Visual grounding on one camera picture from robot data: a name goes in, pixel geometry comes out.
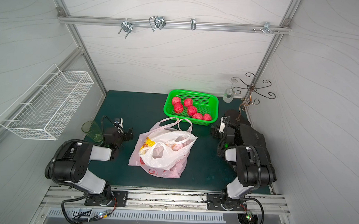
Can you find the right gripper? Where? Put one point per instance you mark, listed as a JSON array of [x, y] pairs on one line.
[[218, 134]]

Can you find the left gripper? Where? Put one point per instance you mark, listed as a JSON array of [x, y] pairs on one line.
[[125, 135]]

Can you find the black plastic bag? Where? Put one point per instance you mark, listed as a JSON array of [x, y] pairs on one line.
[[241, 157]]

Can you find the pink plastic bag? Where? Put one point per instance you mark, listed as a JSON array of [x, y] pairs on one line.
[[175, 171]]

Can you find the white plastic bag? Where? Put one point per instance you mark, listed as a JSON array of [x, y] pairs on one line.
[[163, 149]]

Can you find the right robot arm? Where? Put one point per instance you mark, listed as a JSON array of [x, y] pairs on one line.
[[235, 193]]

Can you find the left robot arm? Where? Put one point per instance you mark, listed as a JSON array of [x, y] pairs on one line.
[[69, 167]]

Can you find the green plastic basket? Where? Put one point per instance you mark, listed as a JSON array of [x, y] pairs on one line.
[[204, 103]]

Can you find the clear glass bottle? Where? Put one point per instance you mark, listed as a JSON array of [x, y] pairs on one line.
[[229, 94]]

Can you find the metal hook stand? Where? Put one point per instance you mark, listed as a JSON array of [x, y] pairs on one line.
[[248, 94]]

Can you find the white vent strip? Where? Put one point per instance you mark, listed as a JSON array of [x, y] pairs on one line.
[[133, 215]]

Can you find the metal clamp hook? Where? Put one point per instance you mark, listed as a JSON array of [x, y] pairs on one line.
[[193, 24], [266, 29], [157, 22], [126, 27]]

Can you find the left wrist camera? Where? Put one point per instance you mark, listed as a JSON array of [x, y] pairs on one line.
[[119, 121]]

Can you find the white wire basket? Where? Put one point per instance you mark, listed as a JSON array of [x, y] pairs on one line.
[[43, 111]]

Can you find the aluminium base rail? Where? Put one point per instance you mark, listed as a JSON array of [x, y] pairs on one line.
[[170, 200]]

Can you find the metal crossbar rail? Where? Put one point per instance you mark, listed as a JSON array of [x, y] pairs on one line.
[[170, 24]]

